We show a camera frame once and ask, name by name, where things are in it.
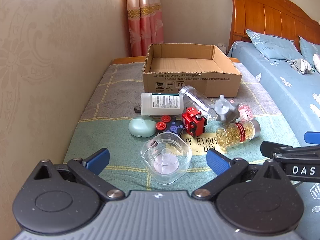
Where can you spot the white bottle with green label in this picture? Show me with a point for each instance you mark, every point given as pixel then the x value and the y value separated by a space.
pixel 162 103

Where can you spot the blue patterned pillow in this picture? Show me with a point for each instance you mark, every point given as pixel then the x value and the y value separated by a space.
pixel 308 47
pixel 272 45

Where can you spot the green grey checked blanket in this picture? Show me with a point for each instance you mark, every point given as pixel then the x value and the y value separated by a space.
pixel 107 110

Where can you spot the black toy with red buttons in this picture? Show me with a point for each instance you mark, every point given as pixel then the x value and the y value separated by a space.
pixel 173 129

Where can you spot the wooden headboard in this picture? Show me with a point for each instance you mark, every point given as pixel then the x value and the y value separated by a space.
pixel 265 12

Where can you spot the bottle of golden capsules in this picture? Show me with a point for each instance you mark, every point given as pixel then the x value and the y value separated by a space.
pixel 232 133

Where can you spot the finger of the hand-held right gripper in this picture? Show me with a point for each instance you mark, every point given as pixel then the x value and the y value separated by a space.
pixel 313 138
pixel 271 148

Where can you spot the pink and white cloth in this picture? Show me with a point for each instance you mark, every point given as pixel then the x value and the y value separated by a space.
pixel 317 63

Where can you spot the grey crumpled cloth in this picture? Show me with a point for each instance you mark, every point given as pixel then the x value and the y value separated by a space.
pixel 301 66

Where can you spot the mint green earbud case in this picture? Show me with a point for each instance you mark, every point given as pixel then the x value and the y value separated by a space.
pixel 141 127

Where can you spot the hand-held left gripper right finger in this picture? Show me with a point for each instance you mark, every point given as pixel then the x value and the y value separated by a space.
pixel 217 158

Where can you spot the cardboard box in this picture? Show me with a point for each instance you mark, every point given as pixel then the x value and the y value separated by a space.
pixel 190 80

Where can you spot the pink curtain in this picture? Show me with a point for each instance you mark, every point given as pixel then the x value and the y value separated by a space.
pixel 143 17

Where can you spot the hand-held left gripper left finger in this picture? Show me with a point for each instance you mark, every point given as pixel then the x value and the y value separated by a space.
pixel 99 158

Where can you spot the clear square plastic container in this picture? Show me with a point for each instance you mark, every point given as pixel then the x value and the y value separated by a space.
pixel 163 163

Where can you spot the dark correction tape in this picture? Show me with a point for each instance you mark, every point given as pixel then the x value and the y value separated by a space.
pixel 137 108

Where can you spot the pink candy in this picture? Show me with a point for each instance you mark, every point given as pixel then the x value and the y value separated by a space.
pixel 246 113

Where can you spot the red toy robot car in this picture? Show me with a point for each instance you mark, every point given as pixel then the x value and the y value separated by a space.
pixel 193 125

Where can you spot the blue patterned bed sheet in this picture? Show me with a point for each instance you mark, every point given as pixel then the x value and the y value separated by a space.
pixel 280 87

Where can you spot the clear plastic jar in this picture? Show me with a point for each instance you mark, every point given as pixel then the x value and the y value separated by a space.
pixel 195 98

